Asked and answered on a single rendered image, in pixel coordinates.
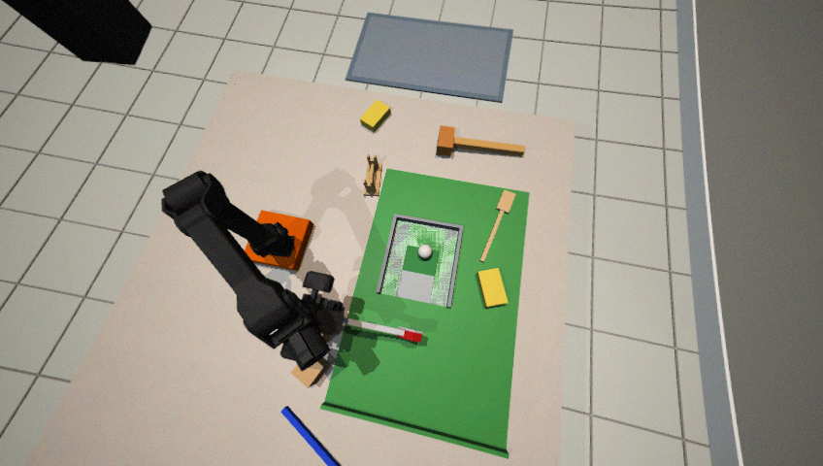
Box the green flat mat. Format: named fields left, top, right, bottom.
left=324, top=169, right=530, bottom=449

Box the yellow rectangular block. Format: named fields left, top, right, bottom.
left=477, top=268, right=508, bottom=307
left=360, top=100, right=391, bottom=133

